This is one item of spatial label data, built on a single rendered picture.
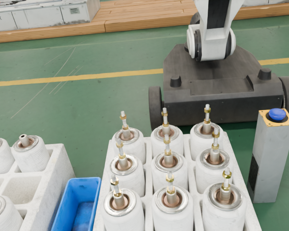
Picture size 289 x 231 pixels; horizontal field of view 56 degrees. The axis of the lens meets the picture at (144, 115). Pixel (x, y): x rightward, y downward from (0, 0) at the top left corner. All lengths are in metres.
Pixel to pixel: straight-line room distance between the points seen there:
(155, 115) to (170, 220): 0.56
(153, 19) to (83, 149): 1.57
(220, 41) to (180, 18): 1.31
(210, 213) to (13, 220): 0.47
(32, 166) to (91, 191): 0.20
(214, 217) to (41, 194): 0.47
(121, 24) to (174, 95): 1.53
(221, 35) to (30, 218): 0.96
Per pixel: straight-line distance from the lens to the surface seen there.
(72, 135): 1.31
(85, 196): 0.98
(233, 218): 0.64
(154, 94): 1.11
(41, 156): 0.91
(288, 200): 1.02
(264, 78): 1.17
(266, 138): 0.78
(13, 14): 2.87
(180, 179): 0.72
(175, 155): 0.74
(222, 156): 0.74
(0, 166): 0.97
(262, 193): 0.95
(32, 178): 0.92
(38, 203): 0.83
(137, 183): 0.73
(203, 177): 0.73
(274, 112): 0.78
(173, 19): 2.50
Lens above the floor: 0.77
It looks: 35 degrees down
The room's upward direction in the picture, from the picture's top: 8 degrees counter-clockwise
